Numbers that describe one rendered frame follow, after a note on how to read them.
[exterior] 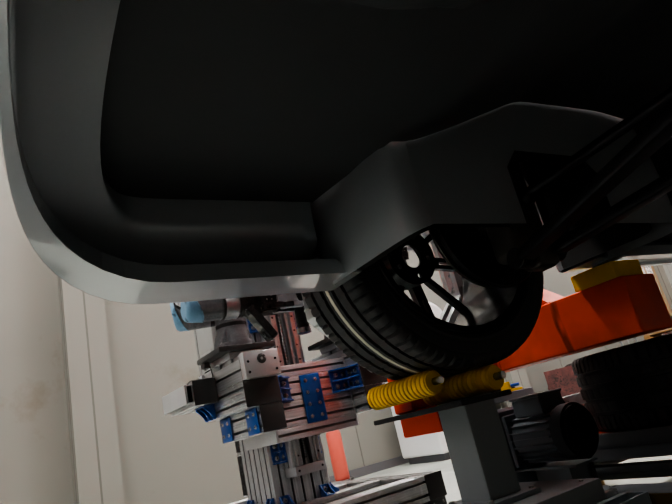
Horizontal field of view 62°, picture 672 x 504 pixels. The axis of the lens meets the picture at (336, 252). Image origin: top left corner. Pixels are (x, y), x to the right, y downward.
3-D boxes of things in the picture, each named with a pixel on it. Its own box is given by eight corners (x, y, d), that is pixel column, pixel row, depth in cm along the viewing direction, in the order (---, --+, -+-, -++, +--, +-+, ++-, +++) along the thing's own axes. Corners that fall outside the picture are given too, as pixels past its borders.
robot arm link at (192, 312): (185, 289, 151) (189, 320, 149) (224, 286, 157) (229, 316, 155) (177, 298, 157) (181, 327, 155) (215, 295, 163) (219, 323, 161)
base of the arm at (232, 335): (208, 357, 212) (204, 331, 215) (245, 352, 221) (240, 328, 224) (224, 347, 201) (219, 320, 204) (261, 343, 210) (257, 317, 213)
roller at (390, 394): (435, 394, 124) (428, 368, 126) (364, 413, 147) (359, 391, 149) (454, 390, 127) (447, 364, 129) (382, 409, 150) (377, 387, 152)
